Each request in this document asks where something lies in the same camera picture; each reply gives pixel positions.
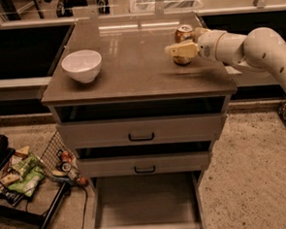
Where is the white ceramic bowl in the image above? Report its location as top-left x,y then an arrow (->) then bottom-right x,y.
61,49 -> 102,83

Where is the clear plastic tray background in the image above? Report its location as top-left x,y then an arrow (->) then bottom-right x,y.
129,0 -> 204,14

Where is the red soda can in basket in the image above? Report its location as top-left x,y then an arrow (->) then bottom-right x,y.
61,151 -> 73,164

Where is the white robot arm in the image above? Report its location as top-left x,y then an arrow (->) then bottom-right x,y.
164,27 -> 286,93

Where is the open bottom drawer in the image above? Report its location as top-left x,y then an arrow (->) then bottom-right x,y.
94,172 -> 206,229

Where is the dark snack bag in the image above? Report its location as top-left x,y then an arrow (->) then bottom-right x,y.
0,188 -> 23,206

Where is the top drawer with black handle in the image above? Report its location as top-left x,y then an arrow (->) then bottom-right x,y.
56,114 -> 227,149

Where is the drawer with black handle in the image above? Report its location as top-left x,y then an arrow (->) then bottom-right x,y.
77,151 -> 210,178
56,114 -> 227,149

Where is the middle drawer with black handle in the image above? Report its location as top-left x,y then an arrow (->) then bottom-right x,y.
77,151 -> 210,178

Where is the grey drawer cabinet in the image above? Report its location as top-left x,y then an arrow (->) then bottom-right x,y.
42,14 -> 236,229

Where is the orange soda can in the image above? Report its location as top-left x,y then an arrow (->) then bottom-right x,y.
174,24 -> 195,66

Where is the wire mesh basket left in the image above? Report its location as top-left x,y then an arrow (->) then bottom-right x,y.
40,131 -> 73,182

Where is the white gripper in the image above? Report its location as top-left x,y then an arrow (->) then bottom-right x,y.
164,27 -> 226,62

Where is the green snack bag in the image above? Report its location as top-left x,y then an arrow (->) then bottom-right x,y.
8,153 -> 45,197

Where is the black cable on floor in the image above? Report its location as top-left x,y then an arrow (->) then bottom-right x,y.
74,185 -> 92,229

